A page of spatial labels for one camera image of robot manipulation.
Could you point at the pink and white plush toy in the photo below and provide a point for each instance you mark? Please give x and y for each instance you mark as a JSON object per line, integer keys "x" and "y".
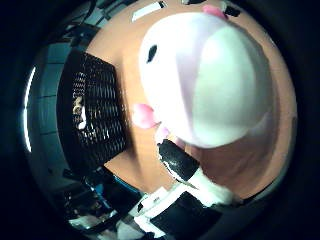
{"x": 206, "y": 83}

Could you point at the black mesh basket container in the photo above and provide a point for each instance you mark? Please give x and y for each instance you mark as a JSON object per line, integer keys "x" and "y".
{"x": 96, "y": 113}

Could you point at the white paper label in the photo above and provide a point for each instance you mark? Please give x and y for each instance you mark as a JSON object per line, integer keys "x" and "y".
{"x": 146, "y": 10}

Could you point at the ceiling light strip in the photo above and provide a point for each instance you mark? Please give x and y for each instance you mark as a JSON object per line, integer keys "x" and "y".
{"x": 28, "y": 108}

